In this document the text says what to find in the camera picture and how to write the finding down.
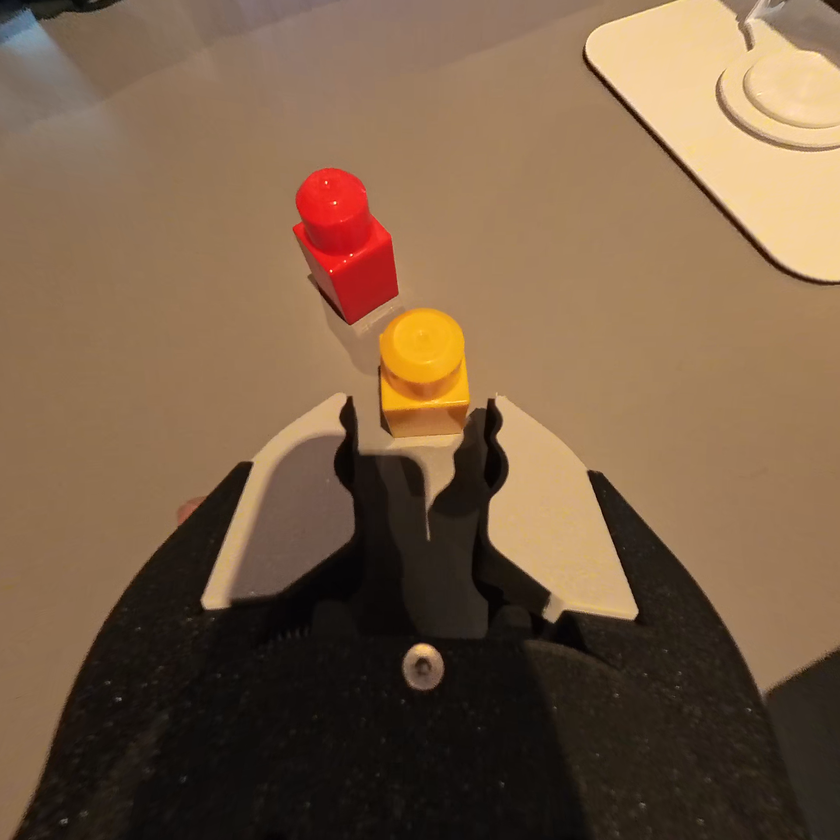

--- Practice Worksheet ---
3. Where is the yellow single-stud block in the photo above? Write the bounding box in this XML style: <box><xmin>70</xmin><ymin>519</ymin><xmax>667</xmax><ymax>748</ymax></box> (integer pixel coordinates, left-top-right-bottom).
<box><xmin>378</xmin><ymin>308</ymin><xmax>472</xmax><ymax>438</ymax></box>

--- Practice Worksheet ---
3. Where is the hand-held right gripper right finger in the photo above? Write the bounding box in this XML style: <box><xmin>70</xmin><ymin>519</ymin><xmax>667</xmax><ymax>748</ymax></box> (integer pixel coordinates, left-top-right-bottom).
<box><xmin>476</xmin><ymin>392</ymin><xmax>641</xmax><ymax>623</ymax></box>

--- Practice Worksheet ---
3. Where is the red single-stud block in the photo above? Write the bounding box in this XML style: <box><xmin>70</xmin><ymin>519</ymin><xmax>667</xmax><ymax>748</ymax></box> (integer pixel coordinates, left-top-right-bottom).
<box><xmin>292</xmin><ymin>168</ymin><xmax>400</xmax><ymax>326</ymax></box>

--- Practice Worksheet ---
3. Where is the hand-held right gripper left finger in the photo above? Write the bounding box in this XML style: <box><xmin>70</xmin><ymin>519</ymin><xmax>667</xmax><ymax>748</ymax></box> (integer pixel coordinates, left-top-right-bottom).
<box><xmin>199</xmin><ymin>391</ymin><xmax>362</xmax><ymax>613</ymax></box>

